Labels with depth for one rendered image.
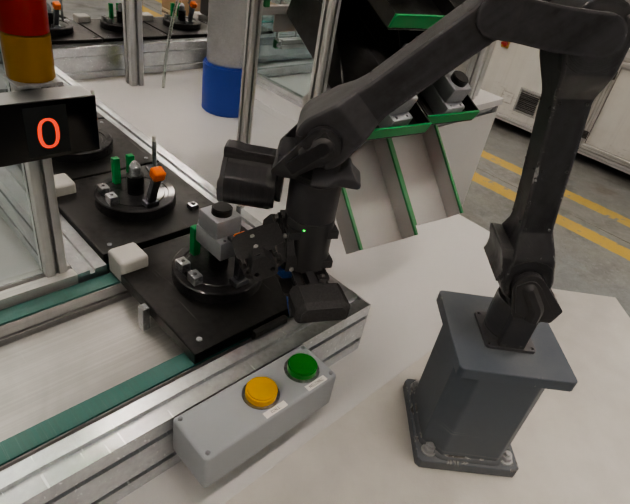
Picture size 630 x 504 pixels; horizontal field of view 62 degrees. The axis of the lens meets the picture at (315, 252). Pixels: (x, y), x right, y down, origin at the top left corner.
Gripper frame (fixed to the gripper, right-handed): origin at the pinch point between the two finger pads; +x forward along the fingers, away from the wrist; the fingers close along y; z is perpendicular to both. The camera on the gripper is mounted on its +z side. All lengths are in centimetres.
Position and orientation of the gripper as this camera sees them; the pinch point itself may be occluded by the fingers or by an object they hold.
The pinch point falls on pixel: (296, 295)
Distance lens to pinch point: 65.5
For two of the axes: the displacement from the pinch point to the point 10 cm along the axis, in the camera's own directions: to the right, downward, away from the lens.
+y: 2.7, 5.8, -7.7
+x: -1.5, 8.1, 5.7
